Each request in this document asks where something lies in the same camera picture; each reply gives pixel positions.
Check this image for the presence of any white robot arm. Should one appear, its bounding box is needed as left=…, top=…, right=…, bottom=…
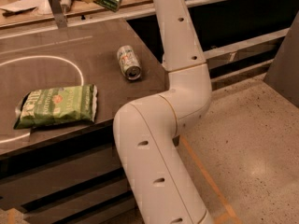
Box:
left=113, top=0, right=214, bottom=224

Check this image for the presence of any white green soda can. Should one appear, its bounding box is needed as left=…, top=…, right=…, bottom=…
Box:
left=117, top=45, right=141, bottom=80

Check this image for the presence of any white paper sheet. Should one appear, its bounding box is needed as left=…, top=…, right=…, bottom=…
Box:
left=0, top=0, right=46, bottom=15

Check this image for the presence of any green chip bag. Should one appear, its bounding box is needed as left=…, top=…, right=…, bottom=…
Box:
left=14, top=84, right=97, bottom=129

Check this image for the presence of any grey table with slats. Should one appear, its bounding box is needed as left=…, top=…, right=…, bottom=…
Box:
left=0, top=19, right=167, bottom=224

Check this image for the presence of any grey metal bracket left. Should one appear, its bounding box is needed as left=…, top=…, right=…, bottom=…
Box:
left=48, top=0, right=67, bottom=29

